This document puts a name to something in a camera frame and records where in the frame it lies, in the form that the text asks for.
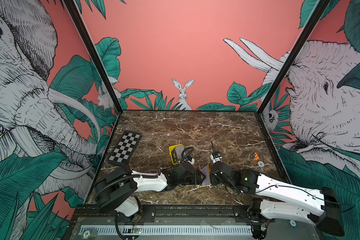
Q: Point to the white slotted cable duct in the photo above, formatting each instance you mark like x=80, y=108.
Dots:
x=164, y=230

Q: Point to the stack of grey cards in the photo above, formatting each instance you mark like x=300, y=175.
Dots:
x=177, y=153

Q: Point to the yellow leather card holder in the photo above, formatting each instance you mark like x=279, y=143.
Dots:
x=206, y=177

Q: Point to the black white checkerboard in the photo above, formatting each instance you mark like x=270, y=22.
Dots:
x=125, y=148

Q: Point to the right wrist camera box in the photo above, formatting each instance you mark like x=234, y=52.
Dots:
x=216, y=157

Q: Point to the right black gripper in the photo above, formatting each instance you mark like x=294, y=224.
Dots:
x=213, y=180

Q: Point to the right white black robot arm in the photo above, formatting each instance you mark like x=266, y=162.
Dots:
x=279, y=200

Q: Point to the black front rail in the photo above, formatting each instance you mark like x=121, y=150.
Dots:
x=149, y=213

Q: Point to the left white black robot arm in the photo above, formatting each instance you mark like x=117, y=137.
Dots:
x=114, y=192

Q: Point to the yellow plastic card tray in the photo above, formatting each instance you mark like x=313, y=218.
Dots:
x=170, y=149

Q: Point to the right black frame post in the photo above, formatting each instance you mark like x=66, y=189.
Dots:
x=312, y=21

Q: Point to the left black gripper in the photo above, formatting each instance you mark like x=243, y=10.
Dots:
x=195, y=182

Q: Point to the left black frame post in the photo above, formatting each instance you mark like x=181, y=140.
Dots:
x=87, y=40

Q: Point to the black frame post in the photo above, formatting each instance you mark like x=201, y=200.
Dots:
x=87, y=40
x=312, y=21

